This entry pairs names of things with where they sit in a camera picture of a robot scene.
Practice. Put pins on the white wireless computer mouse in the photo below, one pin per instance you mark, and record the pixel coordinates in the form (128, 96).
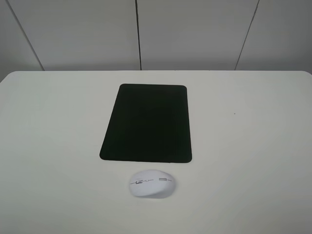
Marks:
(152, 184)

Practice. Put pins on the black rectangular mouse pad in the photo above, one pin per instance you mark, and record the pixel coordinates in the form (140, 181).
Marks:
(149, 123)

